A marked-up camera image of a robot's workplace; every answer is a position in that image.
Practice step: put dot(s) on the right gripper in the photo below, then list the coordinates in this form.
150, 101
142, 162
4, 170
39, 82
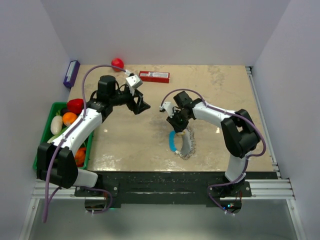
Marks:
178, 127

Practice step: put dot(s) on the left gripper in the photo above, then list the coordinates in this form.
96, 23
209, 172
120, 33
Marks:
140, 106

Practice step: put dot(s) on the blue grey keyring with rings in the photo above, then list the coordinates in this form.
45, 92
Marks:
183, 146

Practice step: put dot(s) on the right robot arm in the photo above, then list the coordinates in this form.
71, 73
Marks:
240, 134

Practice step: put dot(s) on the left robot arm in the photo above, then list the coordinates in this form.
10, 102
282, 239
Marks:
56, 162

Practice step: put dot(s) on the red rectangular box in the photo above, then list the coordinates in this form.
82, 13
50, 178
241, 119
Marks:
154, 76

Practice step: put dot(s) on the red tomato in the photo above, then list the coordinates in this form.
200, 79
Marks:
118, 64

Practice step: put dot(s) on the red bell pepper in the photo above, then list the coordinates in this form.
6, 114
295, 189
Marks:
75, 106

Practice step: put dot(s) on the orange fruit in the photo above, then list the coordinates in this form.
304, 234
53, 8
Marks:
69, 118

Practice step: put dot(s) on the purple box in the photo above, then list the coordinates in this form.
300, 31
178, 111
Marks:
71, 74

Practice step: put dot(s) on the orange pumpkin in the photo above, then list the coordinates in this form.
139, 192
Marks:
80, 157

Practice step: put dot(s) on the green cabbage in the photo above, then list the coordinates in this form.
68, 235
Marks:
57, 135

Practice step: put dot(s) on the white radish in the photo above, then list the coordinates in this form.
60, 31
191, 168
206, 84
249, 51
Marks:
56, 125

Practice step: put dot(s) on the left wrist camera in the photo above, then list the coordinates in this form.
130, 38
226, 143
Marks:
133, 81

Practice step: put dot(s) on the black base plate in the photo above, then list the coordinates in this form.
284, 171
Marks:
173, 188

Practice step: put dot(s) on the aluminium frame rail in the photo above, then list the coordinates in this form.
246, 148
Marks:
269, 214

